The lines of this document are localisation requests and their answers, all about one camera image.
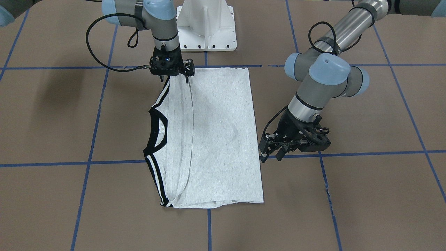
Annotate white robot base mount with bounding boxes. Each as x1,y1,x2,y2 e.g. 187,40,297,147
176,0,237,52

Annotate grey t-shirt with cartoon print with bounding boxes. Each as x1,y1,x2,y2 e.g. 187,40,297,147
143,67,263,209

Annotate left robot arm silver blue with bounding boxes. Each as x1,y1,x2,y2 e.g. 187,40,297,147
259,0,445,162

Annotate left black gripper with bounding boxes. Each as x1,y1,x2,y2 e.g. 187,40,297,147
259,108,314,163

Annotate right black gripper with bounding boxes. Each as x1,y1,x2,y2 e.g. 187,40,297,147
153,46,195,84

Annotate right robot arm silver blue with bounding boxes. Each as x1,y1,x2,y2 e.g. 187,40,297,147
101,0,195,83

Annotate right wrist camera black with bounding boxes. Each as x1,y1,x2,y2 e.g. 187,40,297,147
149,56,180,76

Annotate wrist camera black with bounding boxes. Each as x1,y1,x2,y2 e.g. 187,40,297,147
297,114,331,152
149,56,180,76

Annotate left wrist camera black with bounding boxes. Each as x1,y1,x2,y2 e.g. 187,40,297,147
297,114,331,152

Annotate black braided cable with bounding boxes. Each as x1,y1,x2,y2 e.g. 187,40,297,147
85,13,154,73

